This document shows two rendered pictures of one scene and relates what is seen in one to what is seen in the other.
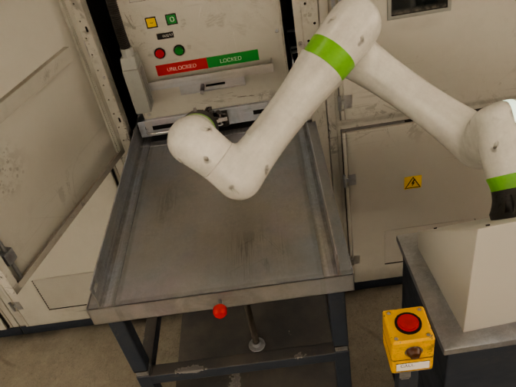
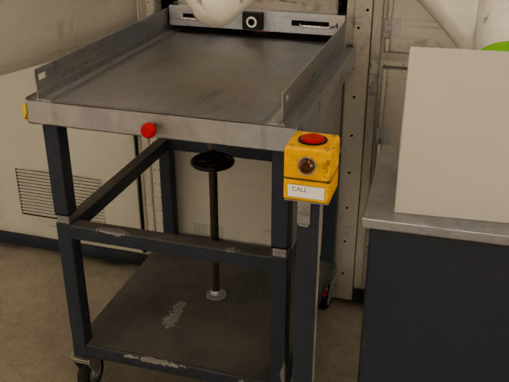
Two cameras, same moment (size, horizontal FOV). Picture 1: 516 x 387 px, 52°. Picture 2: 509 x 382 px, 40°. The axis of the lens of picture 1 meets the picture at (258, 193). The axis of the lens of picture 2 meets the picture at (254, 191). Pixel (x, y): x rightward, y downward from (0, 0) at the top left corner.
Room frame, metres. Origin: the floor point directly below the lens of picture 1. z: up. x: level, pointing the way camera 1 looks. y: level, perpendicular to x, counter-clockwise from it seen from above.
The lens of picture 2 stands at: (-0.49, -0.37, 1.33)
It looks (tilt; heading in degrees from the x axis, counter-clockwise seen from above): 26 degrees down; 13
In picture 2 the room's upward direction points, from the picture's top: straight up
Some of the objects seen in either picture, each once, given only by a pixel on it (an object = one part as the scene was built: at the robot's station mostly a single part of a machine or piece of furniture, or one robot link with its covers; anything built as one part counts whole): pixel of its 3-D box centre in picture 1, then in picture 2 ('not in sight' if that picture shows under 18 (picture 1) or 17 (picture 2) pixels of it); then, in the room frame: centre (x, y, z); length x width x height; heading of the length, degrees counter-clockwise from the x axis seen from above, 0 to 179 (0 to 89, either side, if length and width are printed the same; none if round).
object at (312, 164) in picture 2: (414, 354); (305, 167); (0.56, -0.23, 0.87); 0.03 x 0.01 x 0.03; 86
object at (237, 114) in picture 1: (219, 114); (256, 18); (1.56, 0.08, 0.89); 0.54 x 0.05 x 0.06; 86
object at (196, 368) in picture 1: (243, 291); (213, 207); (1.16, 0.11, 0.46); 0.64 x 0.58 x 0.66; 176
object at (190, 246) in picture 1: (222, 206); (210, 79); (1.16, 0.11, 0.82); 0.68 x 0.62 x 0.06; 176
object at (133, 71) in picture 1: (137, 82); not in sight; (1.49, 0.29, 1.09); 0.08 x 0.05 x 0.17; 176
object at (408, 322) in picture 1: (408, 324); (312, 141); (0.60, -0.23, 0.90); 0.04 x 0.04 x 0.02
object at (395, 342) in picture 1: (407, 339); (311, 167); (0.60, -0.23, 0.85); 0.08 x 0.08 x 0.10; 86
